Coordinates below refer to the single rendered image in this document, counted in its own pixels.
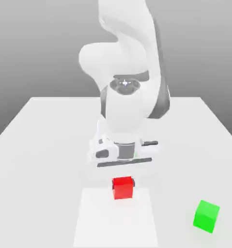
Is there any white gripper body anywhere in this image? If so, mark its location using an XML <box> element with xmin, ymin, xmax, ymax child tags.
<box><xmin>92</xmin><ymin>156</ymin><xmax>157</xmax><ymax>172</ymax></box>

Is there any small red cube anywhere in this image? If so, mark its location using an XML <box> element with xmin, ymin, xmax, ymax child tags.
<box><xmin>111</xmin><ymin>176</ymin><xmax>135</xmax><ymax>201</ymax></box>

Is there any small green cube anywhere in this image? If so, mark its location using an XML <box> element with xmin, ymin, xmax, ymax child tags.
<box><xmin>193</xmin><ymin>200</ymin><xmax>221</xmax><ymax>234</ymax></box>

